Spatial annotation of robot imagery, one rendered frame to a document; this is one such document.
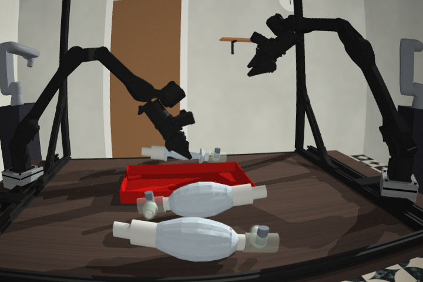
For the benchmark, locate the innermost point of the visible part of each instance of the white resuscitator with pale blue bag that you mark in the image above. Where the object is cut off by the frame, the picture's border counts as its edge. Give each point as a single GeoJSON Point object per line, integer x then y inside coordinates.
{"type": "Point", "coordinates": [161, 153]}

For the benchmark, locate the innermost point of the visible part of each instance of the red tray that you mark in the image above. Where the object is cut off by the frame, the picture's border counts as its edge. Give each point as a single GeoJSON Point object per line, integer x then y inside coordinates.
{"type": "Point", "coordinates": [141, 178]}

